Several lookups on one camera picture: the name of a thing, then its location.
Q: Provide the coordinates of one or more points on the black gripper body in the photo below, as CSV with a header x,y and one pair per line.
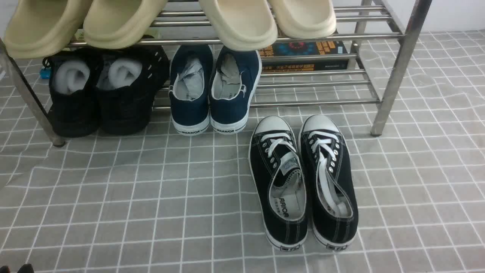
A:
x,y
26,268

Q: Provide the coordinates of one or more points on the black knit sneaker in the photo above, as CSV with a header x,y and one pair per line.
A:
x,y
74,112
127,85

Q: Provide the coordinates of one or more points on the navy canvas shoe left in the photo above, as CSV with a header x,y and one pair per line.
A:
x,y
190,75

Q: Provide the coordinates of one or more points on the navy canvas shoe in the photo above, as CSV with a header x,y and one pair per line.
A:
x,y
232,87
190,75

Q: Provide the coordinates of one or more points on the navy canvas shoe right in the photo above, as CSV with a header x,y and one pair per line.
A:
x,y
232,87

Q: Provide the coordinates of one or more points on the stainless steel shoe rack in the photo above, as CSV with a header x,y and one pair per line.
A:
x,y
368,10

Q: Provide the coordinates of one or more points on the grey checked floor cloth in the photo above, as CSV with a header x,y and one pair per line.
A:
x,y
160,202

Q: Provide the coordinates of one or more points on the green blue book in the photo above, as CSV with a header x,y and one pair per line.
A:
x,y
45,72

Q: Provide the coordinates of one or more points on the beige slipper far left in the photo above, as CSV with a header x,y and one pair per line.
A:
x,y
41,28

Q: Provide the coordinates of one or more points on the beige slipper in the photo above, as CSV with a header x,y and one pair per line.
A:
x,y
118,24
41,28

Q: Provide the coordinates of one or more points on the black canvas sneaker left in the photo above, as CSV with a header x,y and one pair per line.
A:
x,y
278,175

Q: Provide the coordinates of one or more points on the black canvas sneaker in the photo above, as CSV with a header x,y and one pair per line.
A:
x,y
278,175
327,174

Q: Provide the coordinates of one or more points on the black canvas sneaker right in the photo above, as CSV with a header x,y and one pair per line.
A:
x,y
327,174

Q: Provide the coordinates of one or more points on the cream slipper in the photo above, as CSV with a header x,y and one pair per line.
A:
x,y
305,19
242,25

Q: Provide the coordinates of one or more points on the black book orange text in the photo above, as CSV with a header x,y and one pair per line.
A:
x,y
303,51

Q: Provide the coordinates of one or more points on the cream slipper far right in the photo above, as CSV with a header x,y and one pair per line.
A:
x,y
305,19

